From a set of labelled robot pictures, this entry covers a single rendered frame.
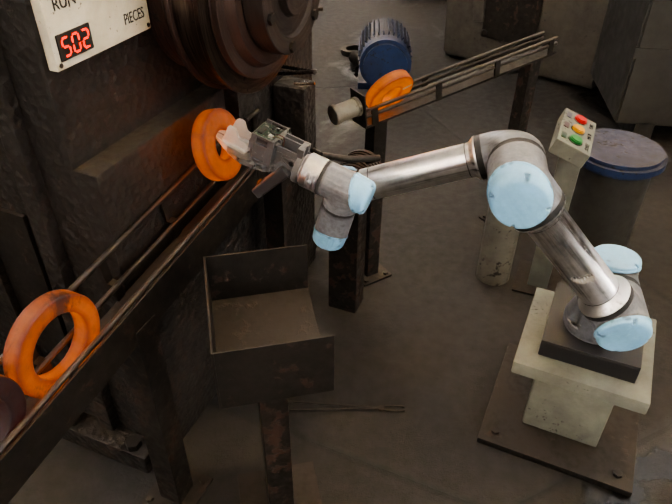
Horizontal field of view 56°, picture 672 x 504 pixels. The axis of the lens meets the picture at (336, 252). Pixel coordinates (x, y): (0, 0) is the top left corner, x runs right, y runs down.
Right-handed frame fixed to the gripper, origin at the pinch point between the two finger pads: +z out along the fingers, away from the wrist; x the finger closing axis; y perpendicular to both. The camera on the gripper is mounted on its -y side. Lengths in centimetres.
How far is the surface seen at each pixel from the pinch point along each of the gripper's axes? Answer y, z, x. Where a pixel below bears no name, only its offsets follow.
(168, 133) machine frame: -0.8, 9.1, 5.4
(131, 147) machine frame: 0.4, 10.7, 15.8
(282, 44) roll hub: 18.6, -4.5, -13.6
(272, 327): -16.7, -30.0, 26.1
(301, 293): -15.8, -31.0, 15.5
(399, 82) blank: -5, -21, -67
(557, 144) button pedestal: -7, -71, -76
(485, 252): -56, -68, -78
